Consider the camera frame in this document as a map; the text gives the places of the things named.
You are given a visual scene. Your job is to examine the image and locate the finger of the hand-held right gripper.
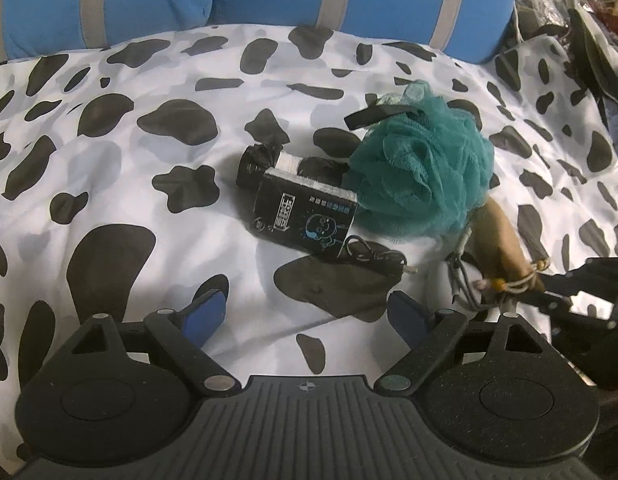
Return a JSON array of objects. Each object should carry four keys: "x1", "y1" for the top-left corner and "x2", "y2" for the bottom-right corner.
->
[
  {"x1": 518, "y1": 290, "x2": 617, "y2": 332},
  {"x1": 539, "y1": 257, "x2": 618, "y2": 297}
]

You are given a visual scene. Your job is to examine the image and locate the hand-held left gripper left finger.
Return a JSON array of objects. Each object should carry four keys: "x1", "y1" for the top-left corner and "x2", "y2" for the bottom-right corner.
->
[{"x1": 71, "y1": 290, "x2": 240, "y2": 396}]

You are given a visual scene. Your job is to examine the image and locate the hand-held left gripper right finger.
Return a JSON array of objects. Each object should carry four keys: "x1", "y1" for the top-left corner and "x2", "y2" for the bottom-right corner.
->
[{"x1": 373, "y1": 290, "x2": 546, "y2": 394}]

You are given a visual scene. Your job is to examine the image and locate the black USB cable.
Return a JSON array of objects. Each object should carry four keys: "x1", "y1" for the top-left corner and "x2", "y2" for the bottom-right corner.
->
[{"x1": 334, "y1": 235, "x2": 420, "y2": 279}]

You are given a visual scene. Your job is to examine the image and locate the brown drawstring pouch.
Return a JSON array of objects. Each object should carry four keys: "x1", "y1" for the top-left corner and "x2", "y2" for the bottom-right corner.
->
[{"x1": 472, "y1": 200, "x2": 552, "y2": 306}]

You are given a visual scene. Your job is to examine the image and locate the teal mesh bath loofah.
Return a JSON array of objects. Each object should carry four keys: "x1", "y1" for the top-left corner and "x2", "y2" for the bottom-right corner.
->
[{"x1": 344, "y1": 80, "x2": 495, "y2": 247}]

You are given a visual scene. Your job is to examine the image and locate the cow print blanket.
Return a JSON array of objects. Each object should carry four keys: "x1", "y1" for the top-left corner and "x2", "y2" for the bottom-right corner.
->
[{"x1": 0, "y1": 22, "x2": 618, "y2": 463}]

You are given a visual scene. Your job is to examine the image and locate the black printed box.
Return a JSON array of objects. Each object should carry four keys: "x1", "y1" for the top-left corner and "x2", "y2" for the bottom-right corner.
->
[{"x1": 249, "y1": 167, "x2": 361, "y2": 262}]

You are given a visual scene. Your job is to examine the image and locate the black garbage bag roll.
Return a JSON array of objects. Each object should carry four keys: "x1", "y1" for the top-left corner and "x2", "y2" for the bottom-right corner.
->
[{"x1": 235, "y1": 144, "x2": 348, "y2": 192}]

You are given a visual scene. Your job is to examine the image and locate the pile of plastic bags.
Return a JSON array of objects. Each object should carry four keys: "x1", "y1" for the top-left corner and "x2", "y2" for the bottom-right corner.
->
[{"x1": 512, "y1": 0, "x2": 618, "y2": 116}]

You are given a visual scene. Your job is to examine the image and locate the grey cord bundle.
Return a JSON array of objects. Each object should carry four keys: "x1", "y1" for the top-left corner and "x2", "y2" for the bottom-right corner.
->
[{"x1": 445, "y1": 227, "x2": 492, "y2": 312}]

